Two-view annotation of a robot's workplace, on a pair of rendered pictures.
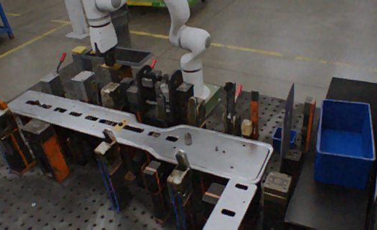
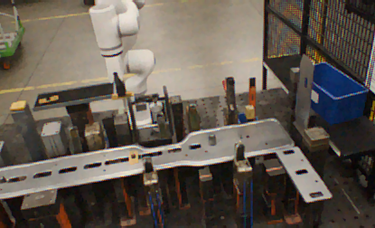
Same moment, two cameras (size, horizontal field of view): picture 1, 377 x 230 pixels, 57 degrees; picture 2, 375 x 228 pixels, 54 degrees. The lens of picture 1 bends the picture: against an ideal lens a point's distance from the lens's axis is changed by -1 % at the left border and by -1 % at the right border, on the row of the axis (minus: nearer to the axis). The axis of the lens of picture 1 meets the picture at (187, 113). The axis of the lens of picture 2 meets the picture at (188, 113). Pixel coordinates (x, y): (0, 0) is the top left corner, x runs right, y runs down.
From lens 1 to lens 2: 0.86 m
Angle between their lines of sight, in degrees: 31
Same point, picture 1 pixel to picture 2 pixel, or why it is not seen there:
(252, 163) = (276, 135)
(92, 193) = not seen: outside the picture
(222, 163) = (257, 144)
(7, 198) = not seen: outside the picture
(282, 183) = (320, 132)
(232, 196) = (291, 161)
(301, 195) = (334, 136)
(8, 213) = not seen: outside the picture
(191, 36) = (140, 57)
